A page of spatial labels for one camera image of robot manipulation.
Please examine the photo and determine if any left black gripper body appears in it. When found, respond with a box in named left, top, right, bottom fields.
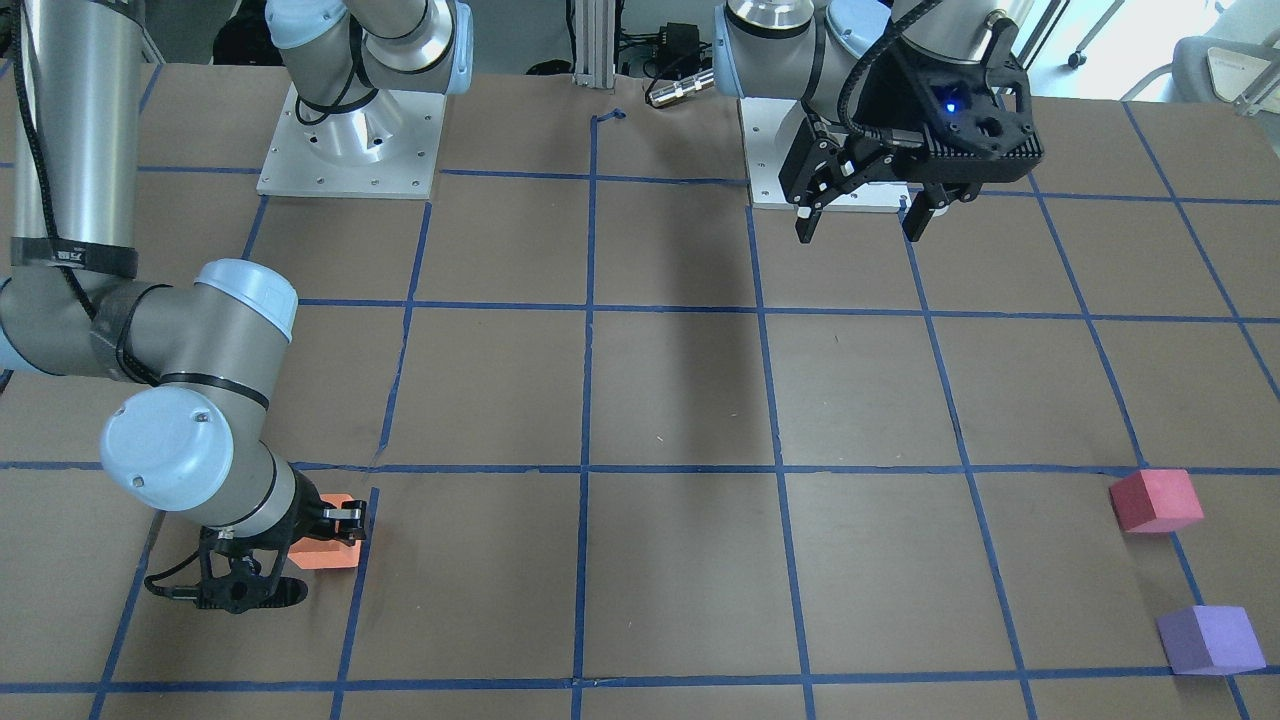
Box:
left=791, top=50, right=941, bottom=183

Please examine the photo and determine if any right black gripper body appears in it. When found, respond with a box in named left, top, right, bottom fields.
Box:
left=205, top=480, right=332, bottom=577

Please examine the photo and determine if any orange foam cube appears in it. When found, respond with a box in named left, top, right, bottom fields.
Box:
left=287, top=493, right=364, bottom=570

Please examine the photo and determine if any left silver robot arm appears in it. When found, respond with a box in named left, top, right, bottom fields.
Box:
left=713, top=1, right=1043, bottom=243

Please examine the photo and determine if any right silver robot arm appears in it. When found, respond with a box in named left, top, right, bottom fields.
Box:
left=3, top=1, right=369, bottom=560

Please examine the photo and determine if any silver metal connector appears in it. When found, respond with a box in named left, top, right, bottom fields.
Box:
left=645, top=69, right=716, bottom=110

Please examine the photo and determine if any brown paper table cover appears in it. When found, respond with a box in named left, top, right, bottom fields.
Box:
left=3, top=64, right=1279, bottom=719

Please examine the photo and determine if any red foam cube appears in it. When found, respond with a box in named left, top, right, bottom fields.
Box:
left=1108, top=468, right=1204, bottom=534

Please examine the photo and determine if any purple foam cube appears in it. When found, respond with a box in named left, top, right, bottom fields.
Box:
left=1156, top=605, right=1267, bottom=676

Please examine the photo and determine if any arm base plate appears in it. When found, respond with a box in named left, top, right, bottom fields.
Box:
left=739, top=97, right=909, bottom=213
left=256, top=88, right=447, bottom=200

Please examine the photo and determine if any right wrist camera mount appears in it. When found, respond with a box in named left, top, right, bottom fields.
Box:
left=143, top=532, right=308, bottom=614

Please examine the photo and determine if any aluminium frame post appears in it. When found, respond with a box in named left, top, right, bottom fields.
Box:
left=568, top=0, right=620, bottom=94

